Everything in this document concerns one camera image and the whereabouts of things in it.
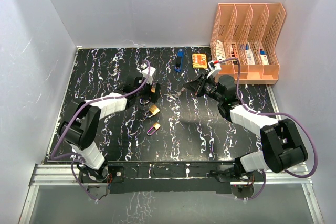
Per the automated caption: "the white blue box in organizer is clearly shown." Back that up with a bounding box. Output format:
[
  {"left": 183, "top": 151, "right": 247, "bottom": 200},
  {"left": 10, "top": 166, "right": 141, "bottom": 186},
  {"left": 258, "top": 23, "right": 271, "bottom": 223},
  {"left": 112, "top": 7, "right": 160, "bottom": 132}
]
[{"left": 241, "top": 42, "right": 255, "bottom": 65}]

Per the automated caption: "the small brass padlock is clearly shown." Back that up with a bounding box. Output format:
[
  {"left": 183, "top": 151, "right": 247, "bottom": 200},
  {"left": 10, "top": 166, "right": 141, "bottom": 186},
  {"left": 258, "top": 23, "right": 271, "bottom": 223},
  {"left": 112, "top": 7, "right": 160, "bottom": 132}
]
[{"left": 147, "top": 122, "right": 161, "bottom": 136}]

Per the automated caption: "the medium brass padlock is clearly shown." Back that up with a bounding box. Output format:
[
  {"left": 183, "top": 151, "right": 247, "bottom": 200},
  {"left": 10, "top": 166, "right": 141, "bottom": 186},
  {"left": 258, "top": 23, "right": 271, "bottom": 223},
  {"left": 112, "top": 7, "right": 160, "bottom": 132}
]
[{"left": 145, "top": 104, "right": 160, "bottom": 118}]

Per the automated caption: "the blue red box in organizer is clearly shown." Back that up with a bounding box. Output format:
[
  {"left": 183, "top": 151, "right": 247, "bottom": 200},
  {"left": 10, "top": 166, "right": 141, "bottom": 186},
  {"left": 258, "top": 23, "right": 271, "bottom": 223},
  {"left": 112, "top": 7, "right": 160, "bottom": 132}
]
[{"left": 259, "top": 49, "right": 269, "bottom": 65}]

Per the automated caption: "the yellow spiral notebook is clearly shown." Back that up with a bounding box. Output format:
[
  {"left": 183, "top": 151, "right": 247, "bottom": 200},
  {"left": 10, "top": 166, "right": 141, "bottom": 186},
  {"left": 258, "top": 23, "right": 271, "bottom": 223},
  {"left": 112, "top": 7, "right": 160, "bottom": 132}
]
[{"left": 192, "top": 54, "right": 207, "bottom": 69}]

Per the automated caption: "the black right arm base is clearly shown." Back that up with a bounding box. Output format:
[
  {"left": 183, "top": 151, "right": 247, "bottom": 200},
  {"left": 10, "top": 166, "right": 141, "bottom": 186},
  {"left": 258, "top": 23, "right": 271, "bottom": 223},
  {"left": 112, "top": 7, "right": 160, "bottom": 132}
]
[{"left": 206, "top": 164, "right": 262, "bottom": 186}]

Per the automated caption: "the orange file organizer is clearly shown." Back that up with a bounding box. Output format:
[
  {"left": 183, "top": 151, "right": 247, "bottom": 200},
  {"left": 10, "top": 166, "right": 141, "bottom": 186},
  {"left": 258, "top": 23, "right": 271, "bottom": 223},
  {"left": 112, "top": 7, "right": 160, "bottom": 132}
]
[{"left": 210, "top": 3, "right": 286, "bottom": 84}]

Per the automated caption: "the large brass padlock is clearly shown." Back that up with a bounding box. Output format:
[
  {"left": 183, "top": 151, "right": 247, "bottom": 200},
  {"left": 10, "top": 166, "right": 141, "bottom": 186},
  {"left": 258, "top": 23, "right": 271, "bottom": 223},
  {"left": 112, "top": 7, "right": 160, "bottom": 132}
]
[{"left": 139, "top": 96, "right": 154, "bottom": 105}]

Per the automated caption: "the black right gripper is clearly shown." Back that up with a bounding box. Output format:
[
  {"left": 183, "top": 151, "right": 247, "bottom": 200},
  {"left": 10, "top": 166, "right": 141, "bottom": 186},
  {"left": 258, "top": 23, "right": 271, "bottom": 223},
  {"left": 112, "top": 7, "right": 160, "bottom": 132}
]
[{"left": 184, "top": 72, "right": 224, "bottom": 103}]

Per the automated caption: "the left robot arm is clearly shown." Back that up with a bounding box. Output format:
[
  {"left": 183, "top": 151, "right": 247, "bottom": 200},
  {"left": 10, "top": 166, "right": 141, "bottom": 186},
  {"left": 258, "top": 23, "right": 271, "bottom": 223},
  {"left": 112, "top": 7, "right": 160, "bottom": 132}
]
[{"left": 58, "top": 76, "right": 161, "bottom": 182}]

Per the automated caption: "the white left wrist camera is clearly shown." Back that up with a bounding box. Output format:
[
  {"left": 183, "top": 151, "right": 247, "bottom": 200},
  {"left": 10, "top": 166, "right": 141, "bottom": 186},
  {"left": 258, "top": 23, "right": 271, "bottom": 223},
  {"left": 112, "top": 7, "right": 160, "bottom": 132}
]
[{"left": 140, "top": 63, "right": 156, "bottom": 85}]

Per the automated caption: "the red black item in organizer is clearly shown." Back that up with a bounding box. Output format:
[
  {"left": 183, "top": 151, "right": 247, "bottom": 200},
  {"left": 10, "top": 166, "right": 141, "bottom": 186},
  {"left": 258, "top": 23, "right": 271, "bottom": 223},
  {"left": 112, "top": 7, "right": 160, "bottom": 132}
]
[{"left": 230, "top": 43, "right": 238, "bottom": 65}]

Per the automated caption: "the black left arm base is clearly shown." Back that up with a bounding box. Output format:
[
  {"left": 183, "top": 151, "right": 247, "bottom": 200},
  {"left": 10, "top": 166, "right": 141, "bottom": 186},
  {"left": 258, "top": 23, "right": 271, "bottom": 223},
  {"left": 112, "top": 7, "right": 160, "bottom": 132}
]
[{"left": 76, "top": 164, "right": 125, "bottom": 184}]

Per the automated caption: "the silver key bunch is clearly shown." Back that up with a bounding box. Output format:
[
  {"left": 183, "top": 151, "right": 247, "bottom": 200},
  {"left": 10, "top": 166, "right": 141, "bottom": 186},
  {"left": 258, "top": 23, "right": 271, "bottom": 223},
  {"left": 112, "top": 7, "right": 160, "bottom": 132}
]
[{"left": 165, "top": 91, "right": 182, "bottom": 100}]

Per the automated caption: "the aluminium frame rail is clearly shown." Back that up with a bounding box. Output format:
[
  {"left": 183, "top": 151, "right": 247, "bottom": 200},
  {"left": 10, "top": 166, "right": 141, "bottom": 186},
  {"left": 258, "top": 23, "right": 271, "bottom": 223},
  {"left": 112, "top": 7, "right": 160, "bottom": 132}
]
[{"left": 19, "top": 84, "right": 325, "bottom": 224}]

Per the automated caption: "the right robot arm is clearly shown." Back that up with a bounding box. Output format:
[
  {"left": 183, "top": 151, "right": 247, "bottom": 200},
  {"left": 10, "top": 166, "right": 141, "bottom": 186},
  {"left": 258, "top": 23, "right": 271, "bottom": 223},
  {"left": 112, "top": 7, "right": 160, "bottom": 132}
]
[{"left": 183, "top": 74, "right": 308, "bottom": 180}]

